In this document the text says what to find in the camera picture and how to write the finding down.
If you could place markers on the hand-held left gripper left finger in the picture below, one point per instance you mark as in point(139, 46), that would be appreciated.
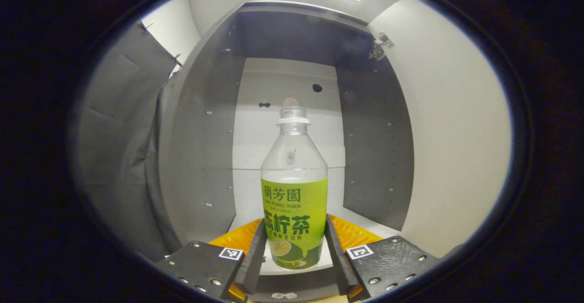
point(255, 257)

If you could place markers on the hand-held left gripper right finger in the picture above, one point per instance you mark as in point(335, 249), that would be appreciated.
point(335, 257)

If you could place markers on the green label plastic bottle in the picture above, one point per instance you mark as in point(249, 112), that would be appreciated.
point(294, 202)

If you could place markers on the grey cabinet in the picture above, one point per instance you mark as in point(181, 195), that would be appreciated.
point(200, 157)

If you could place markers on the white cabinet door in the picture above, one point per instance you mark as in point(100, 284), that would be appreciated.
point(456, 134)

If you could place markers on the metal door hinge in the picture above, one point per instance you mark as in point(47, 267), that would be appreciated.
point(381, 45)

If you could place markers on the black backdrop cloth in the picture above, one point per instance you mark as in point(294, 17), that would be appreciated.
point(114, 134)

